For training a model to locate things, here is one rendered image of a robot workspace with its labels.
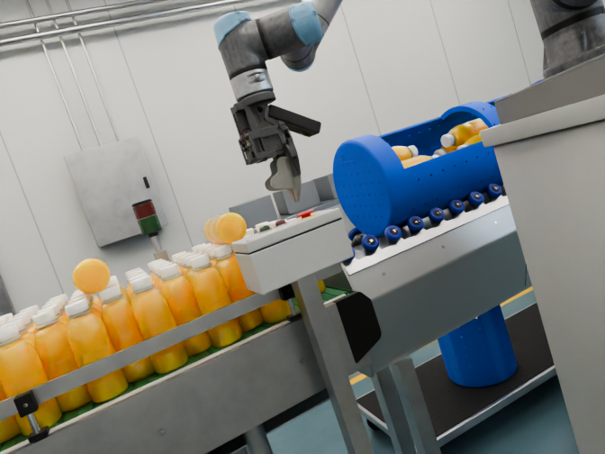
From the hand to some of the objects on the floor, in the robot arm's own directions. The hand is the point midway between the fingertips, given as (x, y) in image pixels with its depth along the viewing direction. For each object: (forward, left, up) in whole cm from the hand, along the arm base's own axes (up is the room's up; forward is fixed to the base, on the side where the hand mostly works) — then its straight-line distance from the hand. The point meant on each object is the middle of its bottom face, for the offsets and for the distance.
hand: (298, 195), depth 91 cm
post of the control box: (+7, +3, -115) cm, 115 cm away
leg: (+25, -27, -113) cm, 119 cm away
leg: (+39, -28, -112) cm, 122 cm away
